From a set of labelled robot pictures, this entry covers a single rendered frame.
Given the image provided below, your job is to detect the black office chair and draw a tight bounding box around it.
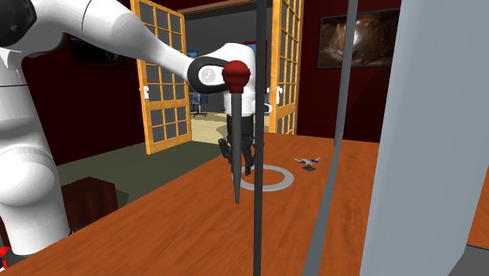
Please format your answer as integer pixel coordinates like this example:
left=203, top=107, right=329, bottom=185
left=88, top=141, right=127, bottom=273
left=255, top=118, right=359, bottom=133
left=189, top=94, right=208, bottom=118

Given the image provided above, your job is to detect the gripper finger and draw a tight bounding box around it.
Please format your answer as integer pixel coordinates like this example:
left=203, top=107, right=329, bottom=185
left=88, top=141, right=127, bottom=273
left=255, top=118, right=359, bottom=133
left=241, top=143, right=255, bottom=176
left=218, top=137, right=234, bottom=167

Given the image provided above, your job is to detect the small white blue plane figure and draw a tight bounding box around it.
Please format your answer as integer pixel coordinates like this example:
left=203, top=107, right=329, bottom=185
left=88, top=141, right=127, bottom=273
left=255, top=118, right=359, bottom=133
left=293, top=156, right=321, bottom=173

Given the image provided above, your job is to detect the dark wall picture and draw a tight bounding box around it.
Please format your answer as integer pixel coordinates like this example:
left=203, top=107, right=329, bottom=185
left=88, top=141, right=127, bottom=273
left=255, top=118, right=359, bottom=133
left=67, top=34, right=133, bottom=71

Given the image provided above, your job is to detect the grey flat ring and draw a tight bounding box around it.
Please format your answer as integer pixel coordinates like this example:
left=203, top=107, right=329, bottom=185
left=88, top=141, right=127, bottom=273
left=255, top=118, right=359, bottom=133
left=232, top=164, right=295, bottom=192

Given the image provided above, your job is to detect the large grey panel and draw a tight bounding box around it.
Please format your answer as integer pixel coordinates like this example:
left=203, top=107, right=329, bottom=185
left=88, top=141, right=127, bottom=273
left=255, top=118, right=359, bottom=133
left=359, top=0, right=489, bottom=276

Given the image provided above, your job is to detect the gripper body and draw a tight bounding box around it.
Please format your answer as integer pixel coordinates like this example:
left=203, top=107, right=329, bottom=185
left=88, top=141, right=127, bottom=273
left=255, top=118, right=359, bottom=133
left=226, top=114, right=255, bottom=147

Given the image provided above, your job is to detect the grey slanted pole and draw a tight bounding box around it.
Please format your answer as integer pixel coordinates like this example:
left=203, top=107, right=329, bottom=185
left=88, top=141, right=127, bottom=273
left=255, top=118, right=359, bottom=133
left=302, top=0, right=360, bottom=276

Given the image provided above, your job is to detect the yellow wooden glazed door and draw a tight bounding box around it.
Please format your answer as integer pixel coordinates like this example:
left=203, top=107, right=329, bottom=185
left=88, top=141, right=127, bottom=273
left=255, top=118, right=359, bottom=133
left=268, top=0, right=306, bottom=136
left=129, top=0, right=194, bottom=156

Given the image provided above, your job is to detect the brown framed wall picture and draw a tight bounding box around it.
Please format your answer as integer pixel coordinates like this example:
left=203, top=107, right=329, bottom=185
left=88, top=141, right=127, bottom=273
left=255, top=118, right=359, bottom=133
left=317, top=8, right=401, bottom=70

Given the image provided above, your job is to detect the red bulb grey baster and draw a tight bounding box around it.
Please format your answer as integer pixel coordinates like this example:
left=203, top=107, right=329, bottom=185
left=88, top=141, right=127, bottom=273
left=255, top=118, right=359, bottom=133
left=222, top=60, right=252, bottom=205

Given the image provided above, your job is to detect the dark red block stool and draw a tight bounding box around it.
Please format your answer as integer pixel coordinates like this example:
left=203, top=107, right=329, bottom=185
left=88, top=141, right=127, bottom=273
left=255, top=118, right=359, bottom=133
left=60, top=176, right=119, bottom=233

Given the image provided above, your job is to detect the thin dark upright pole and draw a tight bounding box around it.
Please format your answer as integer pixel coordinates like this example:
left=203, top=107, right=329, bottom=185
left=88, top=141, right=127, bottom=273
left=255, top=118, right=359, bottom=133
left=252, top=0, right=269, bottom=276

